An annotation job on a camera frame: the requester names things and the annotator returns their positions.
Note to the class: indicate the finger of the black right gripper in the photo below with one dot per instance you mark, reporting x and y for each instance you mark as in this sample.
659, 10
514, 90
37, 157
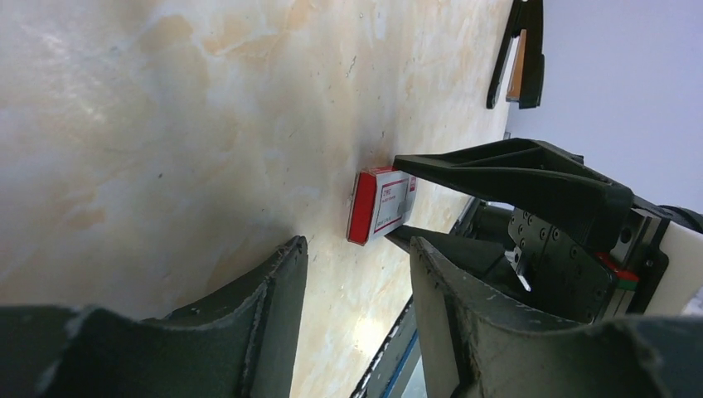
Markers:
537, 177
483, 259

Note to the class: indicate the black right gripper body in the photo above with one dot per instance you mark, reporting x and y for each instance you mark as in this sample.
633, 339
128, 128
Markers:
559, 276

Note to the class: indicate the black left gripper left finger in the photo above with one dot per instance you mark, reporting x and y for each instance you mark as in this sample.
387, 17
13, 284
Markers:
239, 341

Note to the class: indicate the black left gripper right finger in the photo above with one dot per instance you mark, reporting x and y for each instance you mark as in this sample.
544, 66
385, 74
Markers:
478, 342

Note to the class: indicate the black stapler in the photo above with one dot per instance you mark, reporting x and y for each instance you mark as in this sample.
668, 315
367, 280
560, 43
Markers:
525, 24

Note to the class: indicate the red white staple box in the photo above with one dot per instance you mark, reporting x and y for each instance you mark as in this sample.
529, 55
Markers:
383, 200

